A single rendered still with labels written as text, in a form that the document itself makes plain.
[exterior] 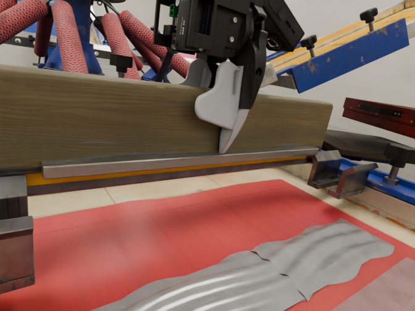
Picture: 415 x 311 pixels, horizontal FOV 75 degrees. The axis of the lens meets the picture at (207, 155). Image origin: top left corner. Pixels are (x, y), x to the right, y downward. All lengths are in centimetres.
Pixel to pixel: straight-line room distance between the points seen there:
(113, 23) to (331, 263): 77
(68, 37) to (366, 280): 71
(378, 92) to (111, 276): 227
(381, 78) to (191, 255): 222
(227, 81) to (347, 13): 239
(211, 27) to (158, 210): 21
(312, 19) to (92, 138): 265
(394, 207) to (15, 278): 45
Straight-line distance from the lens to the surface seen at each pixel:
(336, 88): 253
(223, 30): 26
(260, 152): 33
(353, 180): 45
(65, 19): 81
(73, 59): 70
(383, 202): 49
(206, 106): 26
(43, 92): 23
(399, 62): 237
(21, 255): 21
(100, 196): 37
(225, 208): 37
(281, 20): 33
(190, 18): 24
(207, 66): 32
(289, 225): 37
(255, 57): 26
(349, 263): 33
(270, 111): 34
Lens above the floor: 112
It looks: 17 degrees down
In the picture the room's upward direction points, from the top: 9 degrees clockwise
